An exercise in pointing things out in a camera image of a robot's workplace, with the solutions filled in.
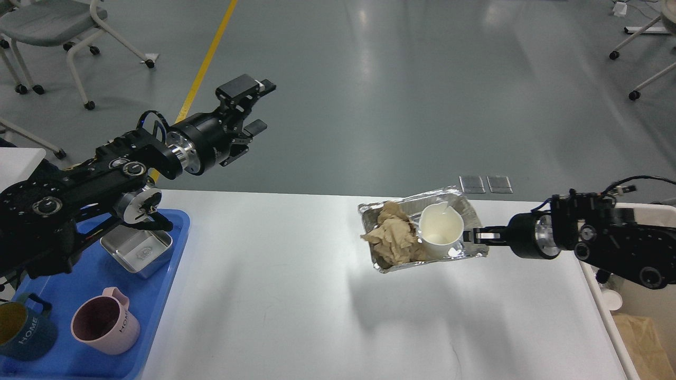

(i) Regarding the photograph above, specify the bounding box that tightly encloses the white side table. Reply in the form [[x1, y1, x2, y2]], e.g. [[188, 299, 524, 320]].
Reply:
[[0, 147, 46, 192]]

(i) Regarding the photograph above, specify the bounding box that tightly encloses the brown paper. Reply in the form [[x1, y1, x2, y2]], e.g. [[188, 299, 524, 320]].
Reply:
[[360, 201, 427, 265], [613, 313, 675, 379]]

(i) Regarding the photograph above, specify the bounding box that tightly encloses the stainless steel rectangular tin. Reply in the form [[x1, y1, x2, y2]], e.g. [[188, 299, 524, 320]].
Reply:
[[100, 225, 172, 279]]

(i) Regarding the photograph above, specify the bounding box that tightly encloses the dark blue HOME mug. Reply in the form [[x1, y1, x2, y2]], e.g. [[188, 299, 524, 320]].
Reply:
[[1, 293, 58, 361]]

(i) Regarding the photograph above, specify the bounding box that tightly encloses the blue plastic tray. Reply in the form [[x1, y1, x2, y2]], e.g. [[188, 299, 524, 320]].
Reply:
[[1, 209, 190, 379]]

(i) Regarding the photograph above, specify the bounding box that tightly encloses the beige plastic bin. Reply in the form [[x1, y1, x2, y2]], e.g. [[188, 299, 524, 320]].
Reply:
[[559, 202, 676, 380]]

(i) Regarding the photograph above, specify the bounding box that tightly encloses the small white cup in bin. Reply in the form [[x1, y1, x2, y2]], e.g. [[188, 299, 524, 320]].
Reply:
[[601, 289, 623, 312]]

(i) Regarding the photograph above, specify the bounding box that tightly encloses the white paper cup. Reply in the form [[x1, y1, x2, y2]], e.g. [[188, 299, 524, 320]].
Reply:
[[418, 202, 464, 261]]

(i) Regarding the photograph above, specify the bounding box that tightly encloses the aluminium foil tray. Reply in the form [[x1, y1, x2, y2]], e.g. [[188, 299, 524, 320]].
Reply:
[[358, 187, 488, 273]]

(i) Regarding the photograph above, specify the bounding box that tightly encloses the floor outlet plate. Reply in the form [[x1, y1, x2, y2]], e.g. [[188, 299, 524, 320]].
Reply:
[[487, 175, 514, 194], [459, 175, 486, 194]]

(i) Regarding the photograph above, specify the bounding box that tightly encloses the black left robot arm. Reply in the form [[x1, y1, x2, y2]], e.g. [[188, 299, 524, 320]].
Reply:
[[1, 74, 277, 279]]

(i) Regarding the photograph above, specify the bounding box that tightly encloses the brown paper in bin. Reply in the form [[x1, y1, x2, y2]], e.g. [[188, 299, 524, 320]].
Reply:
[[613, 313, 675, 379]]

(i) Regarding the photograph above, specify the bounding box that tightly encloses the right floor outlet plate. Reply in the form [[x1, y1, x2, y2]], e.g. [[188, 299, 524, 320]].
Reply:
[[487, 175, 514, 194]]

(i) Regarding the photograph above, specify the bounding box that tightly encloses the pink ribbed mug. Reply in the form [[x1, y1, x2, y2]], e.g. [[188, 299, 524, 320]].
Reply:
[[70, 287, 140, 355]]

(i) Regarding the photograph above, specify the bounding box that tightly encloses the left floor outlet plate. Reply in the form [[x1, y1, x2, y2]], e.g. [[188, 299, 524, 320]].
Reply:
[[459, 175, 486, 194]]

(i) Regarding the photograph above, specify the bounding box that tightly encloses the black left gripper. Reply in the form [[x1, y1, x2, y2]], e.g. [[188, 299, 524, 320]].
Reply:
[[167, 74, 277, 176]]

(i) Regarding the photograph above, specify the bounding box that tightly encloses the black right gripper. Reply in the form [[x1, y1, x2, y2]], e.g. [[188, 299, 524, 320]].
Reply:
[[468, 212, 562, 260]]

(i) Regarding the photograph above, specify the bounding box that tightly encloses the grey office chair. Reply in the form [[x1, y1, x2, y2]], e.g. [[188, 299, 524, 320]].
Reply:
[[0, 0, 159, 160]]

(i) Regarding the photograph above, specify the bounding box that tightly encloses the person in dark trousers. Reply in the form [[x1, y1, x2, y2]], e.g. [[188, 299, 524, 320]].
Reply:
[[0, 139, 16, 148]]

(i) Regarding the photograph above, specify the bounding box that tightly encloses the white chair base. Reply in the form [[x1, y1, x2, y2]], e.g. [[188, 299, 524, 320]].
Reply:
[[607, 0, 676, 101]]

